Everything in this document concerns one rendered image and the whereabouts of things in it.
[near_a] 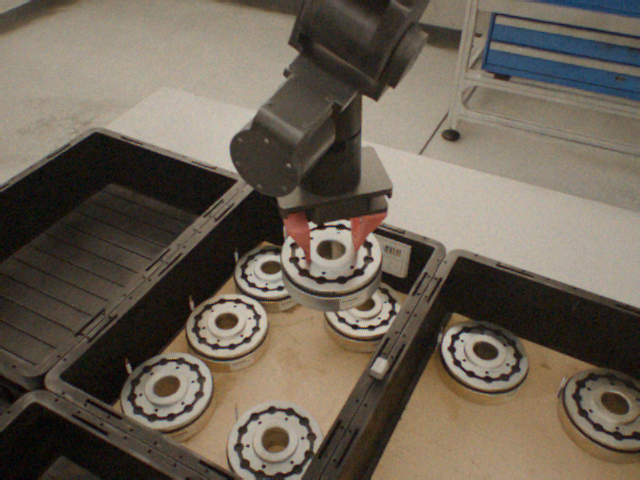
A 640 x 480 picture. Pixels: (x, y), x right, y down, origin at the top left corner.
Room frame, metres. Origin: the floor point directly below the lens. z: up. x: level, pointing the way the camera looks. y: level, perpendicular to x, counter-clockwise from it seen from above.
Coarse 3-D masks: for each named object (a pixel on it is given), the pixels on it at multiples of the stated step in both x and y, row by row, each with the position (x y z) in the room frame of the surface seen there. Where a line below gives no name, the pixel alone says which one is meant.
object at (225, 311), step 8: (216, 312) 0.52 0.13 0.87; (224, 312) 0.52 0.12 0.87; (232, 312) 0.52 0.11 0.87; (240, 312) 0.52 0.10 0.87; (208, 320) 0.51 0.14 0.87; (216, 320) 0.51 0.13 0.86; (240, 320) 0.51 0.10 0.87; (208, 328) 0.50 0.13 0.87; (216, 328) 0.50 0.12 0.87; (232, 328) 0.50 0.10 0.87; (240, 328) 0.50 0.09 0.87; (216, 336) 0.49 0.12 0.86; (224, 336) 0.49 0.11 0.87; (232, 336) 0.49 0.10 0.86
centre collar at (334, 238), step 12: (312, 240) 0.47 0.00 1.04; (324, 240) 0.47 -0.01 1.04; (336, 240) 0.47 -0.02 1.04; (348, 240) 0.47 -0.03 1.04; (312, 252) 0.45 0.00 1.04; (348, 252) 0.45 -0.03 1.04; (312, 264) 0.44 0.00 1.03; (324, 264) 0.44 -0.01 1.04; (336, 264) 0.43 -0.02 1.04; (348, 264) 0.44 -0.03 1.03
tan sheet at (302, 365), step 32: (224, 288) 0.60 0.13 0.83; (288, 320) 0.54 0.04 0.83; (320, 320) 0.54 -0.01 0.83; (288, 352) 0.49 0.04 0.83; (320, 352) 0.49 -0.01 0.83; (352, 352) 0.49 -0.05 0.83; (224, 384) 0.44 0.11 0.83; (256, 384) 0.44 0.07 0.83; (288, 384) 0.44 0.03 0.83; (320, 384) 0.44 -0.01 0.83; (352, 384) 0.44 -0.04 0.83; (224, 416) 0.40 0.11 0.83; (320, 416) 0.40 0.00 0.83; (192, 448) 0.36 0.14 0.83; (224, 448) 0.36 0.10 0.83
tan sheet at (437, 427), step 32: (544, 352) 0.49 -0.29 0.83; (544, 384) 0.44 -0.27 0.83; (416, 416) 0.40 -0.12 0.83; (448, 416) 0.40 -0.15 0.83; (480, 416) 0.40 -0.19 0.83; (512, 416) 0.40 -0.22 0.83; (544, 416) 0.40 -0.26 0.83; (416, 448) 0.36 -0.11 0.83; (448, 448) 0.36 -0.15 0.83; (480, 448) 0.36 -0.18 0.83; (512, 448) 0.36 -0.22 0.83; (544, 448) 0.36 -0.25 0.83; (576, 448) 0.36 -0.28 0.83
